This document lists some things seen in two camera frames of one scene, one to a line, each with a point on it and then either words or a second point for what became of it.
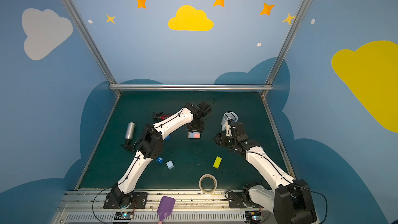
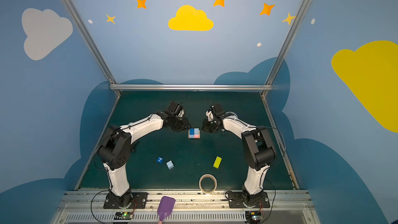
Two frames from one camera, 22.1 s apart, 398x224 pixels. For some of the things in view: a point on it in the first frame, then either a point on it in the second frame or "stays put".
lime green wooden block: (217, 162) stays put
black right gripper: (222, 140) → (211, 125)
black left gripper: (158, 115) → (179, 123)
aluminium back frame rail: (192, 87) stays put
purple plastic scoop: (166, 207) stays put
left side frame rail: (97, 141) stays put
